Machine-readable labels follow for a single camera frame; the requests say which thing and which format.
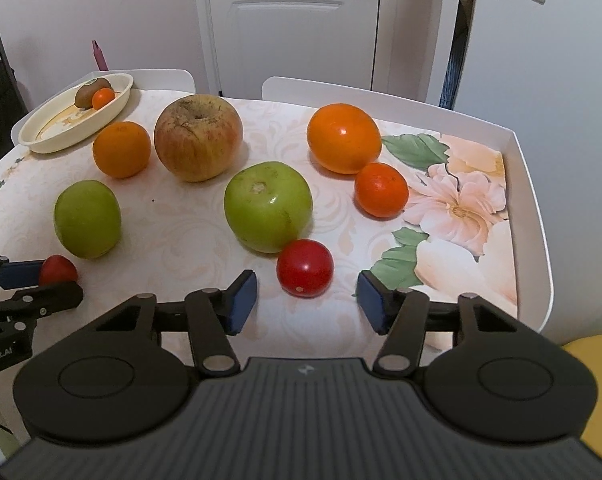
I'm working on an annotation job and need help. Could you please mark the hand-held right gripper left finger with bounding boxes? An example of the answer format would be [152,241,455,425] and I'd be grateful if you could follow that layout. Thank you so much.
[95,269,259,377]

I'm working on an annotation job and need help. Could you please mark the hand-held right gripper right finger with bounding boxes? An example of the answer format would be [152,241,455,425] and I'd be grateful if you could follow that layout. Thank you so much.
[356,270,522,378]

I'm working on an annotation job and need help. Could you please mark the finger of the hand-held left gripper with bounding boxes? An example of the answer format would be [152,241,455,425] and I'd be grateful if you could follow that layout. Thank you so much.
[0,246,46,291]
[0,280,84,333]

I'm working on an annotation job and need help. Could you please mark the small red tomato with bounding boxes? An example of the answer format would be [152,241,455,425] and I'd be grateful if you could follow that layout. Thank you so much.
[39,255,78,287]

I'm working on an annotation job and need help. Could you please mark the large red tomato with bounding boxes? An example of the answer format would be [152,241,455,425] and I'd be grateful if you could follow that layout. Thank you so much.
[276,239,334,298]

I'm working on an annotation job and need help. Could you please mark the small green apple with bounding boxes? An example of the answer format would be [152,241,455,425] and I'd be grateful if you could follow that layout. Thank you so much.
[54,180,122,260]

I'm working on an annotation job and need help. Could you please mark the large green apple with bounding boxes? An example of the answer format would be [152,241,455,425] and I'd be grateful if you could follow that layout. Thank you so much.
[224,161,314,254]

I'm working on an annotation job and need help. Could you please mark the dark orange mandarin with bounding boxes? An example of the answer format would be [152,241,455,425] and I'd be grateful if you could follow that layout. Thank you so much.
[354,162,410,219]

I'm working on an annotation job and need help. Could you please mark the cream oval dish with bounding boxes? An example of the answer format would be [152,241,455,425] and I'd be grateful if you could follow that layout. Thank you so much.
[20,73,134,154]

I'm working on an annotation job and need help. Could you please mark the medium orange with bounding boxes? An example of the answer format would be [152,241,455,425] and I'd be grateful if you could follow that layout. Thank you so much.
[92,121,152,179]

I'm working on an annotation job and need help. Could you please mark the large glossy orange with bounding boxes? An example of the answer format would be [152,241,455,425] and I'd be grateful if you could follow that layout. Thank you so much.
[307,103,383,175]

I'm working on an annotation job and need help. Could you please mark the large red-yellow apple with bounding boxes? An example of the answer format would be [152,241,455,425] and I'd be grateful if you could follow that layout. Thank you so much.
[154,94,244,183]

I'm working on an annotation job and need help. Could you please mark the brown kiwi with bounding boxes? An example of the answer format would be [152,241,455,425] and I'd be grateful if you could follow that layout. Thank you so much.
[75,78,110,109]

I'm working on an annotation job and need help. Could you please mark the yellow stool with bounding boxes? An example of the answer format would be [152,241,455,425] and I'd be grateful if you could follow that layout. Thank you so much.
[558,331,602,466]

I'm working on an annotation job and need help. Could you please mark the white panel door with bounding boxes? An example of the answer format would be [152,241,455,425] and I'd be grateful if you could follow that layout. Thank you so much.
[201,0,384,100]

